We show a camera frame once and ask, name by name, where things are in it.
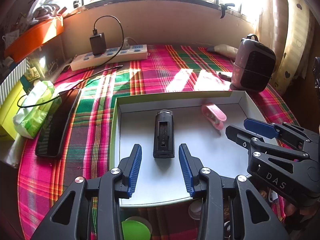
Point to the white power strip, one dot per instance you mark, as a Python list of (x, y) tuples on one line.
[(134, 53)]

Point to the pink small fan device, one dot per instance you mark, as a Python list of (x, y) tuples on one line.
[(214, 115)]

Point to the orange tray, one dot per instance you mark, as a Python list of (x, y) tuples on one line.
[(33, 38)]

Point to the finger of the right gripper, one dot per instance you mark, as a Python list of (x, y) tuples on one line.
[(294, 136), (271, 159)]

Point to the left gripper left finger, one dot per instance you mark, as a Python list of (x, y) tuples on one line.
[(71, 216)]

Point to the shallow green cardboard box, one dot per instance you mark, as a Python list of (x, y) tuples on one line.
[(160, 181)]

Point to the black rectangular device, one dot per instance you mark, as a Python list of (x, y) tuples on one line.
[(163, 145)]

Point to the black smartphone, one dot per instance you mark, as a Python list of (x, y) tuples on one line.
[(53, 132)]

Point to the black charger plug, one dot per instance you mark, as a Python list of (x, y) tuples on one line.
[(98, 44)]

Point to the small white cream jar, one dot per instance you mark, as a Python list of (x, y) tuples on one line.
[(194, 209)]

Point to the yellow cardboard box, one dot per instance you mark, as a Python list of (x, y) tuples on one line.
[(8, 110)]

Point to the green tissue pack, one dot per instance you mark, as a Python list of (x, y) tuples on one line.
[(34, 108)]

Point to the pink black space heater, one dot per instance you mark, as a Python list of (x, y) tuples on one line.
[(253, 65)]

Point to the heart pattern curtain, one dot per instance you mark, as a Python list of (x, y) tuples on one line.
[(287, 27)]

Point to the green mushroom-shaped knob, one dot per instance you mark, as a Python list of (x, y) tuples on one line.
[(136, 227)]

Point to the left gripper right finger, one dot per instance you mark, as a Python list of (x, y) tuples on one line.
[(250, 215)]

